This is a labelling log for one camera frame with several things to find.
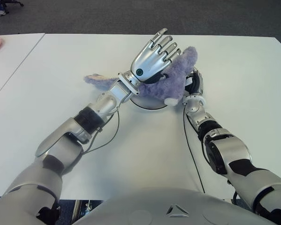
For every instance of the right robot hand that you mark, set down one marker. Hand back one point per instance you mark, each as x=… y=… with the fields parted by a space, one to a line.
x=196 y=84

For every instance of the white plate black rim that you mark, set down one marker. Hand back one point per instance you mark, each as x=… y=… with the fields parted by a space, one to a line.
x=147 y=104

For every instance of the grey robot torso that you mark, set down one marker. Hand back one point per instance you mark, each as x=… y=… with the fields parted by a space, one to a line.
x=173 y=206

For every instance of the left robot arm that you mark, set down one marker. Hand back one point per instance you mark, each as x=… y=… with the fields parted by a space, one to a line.
x=61 y=140

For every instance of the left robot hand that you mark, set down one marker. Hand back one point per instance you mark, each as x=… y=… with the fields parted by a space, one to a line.
x=150 y=63

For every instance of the black office chair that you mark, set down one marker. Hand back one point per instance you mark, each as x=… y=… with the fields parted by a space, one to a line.
x=12 y=2

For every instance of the purple plush bunny doll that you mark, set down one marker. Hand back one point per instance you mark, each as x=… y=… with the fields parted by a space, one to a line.
x=168 y=82

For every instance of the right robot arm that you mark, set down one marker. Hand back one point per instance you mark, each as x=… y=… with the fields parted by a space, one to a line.
x=229 y=150

